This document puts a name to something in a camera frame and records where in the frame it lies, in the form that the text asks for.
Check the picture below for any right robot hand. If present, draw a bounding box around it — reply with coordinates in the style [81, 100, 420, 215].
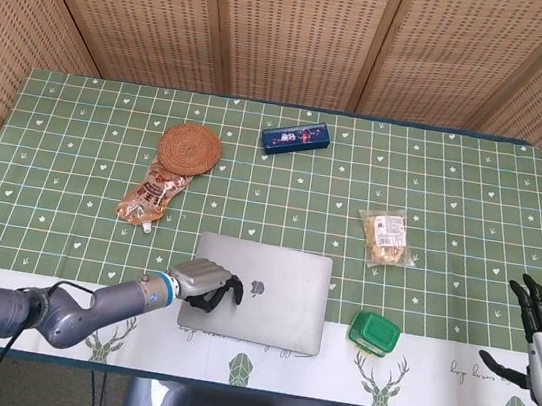
[471, 268, 542, 406]

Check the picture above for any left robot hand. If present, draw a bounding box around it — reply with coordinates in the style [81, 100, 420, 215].
[163, 255, 249, 319]

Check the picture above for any silver laptop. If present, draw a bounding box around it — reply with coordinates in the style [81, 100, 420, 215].
[174, 229, 336, 357]

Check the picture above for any orange sauce pouch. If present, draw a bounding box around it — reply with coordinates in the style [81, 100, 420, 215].
[112, 151, 198, 239]

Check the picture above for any green checked tablecloth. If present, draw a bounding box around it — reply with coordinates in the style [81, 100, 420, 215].
[0, 62, 542, 406]

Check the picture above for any round woven coaster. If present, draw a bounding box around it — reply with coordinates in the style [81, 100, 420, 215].
[155, 119, 225, 179]

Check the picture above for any green plastic container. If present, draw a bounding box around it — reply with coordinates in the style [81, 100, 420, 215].
[344, 307, 405, 359]

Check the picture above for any blue rectangular box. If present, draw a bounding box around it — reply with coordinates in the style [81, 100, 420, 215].
[258, 114, 335, 165]

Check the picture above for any clear packaged snack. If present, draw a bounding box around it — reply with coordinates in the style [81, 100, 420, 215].
[351, 203, 423, 275]

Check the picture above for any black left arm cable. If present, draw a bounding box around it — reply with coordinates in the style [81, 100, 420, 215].
[0, 271, 97, 406]

